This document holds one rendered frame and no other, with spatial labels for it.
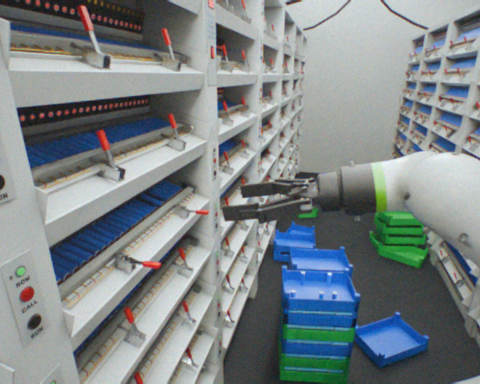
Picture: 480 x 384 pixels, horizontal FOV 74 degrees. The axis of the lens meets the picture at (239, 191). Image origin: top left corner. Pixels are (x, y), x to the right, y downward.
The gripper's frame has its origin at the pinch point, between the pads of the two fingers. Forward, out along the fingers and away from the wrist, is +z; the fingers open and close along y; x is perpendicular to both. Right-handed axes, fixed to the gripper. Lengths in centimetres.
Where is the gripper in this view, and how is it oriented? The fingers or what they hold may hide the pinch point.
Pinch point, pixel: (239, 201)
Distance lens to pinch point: 67.0
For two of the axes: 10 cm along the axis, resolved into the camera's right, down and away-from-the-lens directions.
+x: -2.0, -9.4, -2.8
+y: 2.7, -3.3, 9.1
